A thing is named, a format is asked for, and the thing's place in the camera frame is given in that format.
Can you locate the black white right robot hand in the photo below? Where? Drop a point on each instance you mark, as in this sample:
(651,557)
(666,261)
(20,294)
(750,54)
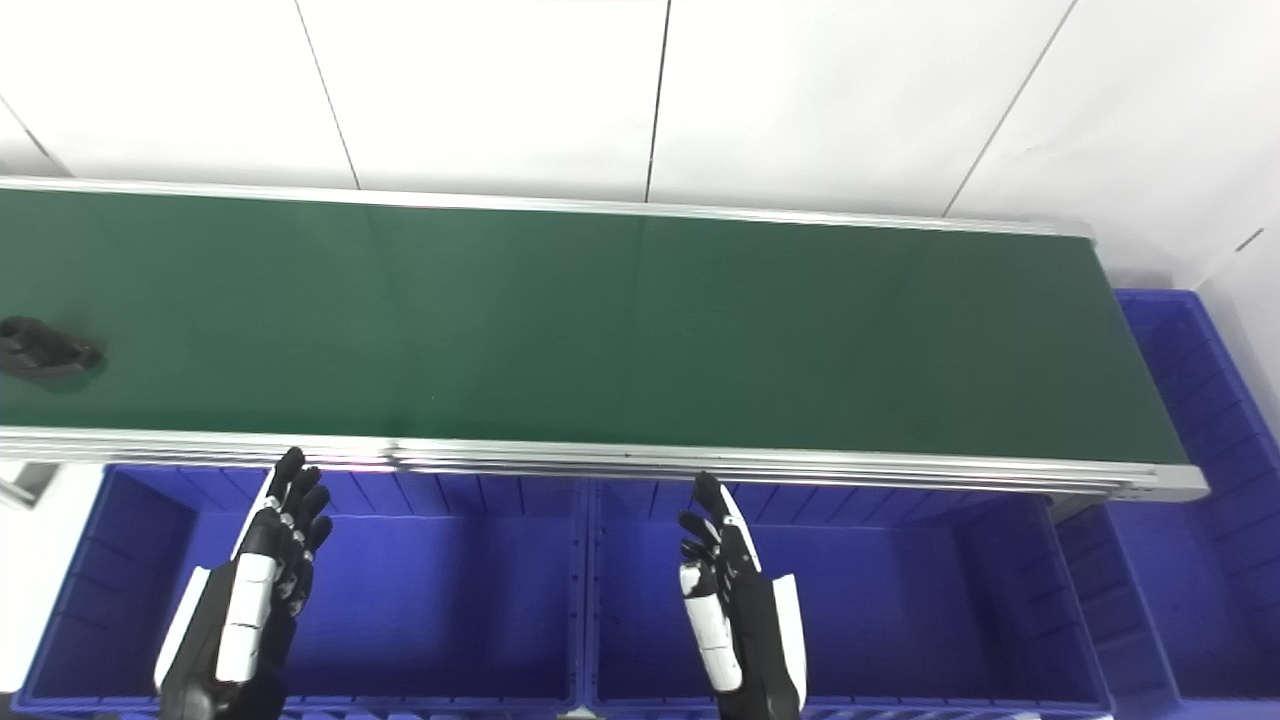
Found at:
(745,620)

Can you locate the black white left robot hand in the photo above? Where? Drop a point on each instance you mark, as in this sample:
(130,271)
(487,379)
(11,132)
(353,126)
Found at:
(245,600)

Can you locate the black flange part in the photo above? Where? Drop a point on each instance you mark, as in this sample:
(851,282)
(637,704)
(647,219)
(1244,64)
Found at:
(40,350)

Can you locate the green conveyor belt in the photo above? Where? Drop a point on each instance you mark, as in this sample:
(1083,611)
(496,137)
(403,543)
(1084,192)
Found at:
(700,462)
(600,320)

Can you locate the blue plastic bin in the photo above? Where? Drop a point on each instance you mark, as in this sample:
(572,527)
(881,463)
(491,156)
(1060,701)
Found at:
(920,600)
(440,600)
(1210,560)

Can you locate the grey conveyor support leg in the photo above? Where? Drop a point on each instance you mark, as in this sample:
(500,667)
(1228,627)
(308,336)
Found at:
(22,485)

